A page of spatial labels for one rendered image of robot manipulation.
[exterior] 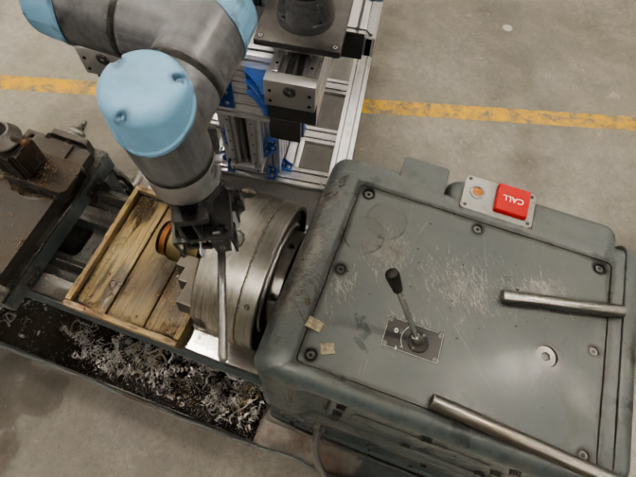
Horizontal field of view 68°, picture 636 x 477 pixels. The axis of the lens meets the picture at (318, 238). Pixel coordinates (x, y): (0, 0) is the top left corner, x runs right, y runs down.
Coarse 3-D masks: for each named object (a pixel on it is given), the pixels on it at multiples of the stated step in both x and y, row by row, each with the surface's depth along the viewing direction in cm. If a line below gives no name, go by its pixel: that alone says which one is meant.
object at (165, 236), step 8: (168, 224) 99; (160, 232) 98; (168, 232) 98; (160, 240) 97; (168, 240) 97; (160, 248) 98; (168, 248) 97; (168, 256) 98; (176, 256) 98; (200, 256) 102
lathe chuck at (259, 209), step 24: (264, 192) 97; (240, 216) 87; (264, 216) 87; (216, 264) 84; (240, 264) 83; (192, 288) 85; (216, 288) 84; (240, 288) 83; (192, 312) 88; (216, 312) 86; (216, 336) 93
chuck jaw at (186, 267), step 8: (192, 256) 97; (176, 264) 96; (184, 264) 96; (192, 264) 96; (184, 272) 95; (192, 272) 95; (184, 280) 94; (192, 280) 94; (184, 288) 93; (184, 296) 92; (184, 304) 91; (200, 320) 90
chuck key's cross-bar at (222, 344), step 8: (224, 256) 68; (224, 264) 67; (224, 272) 66; (224, 280) 66; (224, 288) 65; (224, 296) 64; (224, 304) 63; (224, 312) 63; (224, 320) 62; (224, 328) 61; (224, 336) 61; (224, 344) 60; (224, 352) 59; (224, 360) 59
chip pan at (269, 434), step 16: (272, 416) 137; (256, 432) 135; (272, 432) 135; (288, 432) 135; (272, 448) 133; (288, 448) 133; (304, 448) 133; (320, 448) 133; (336, 448) 134; (336, 464) 132; (352, 464) 132; (368, 464) 132
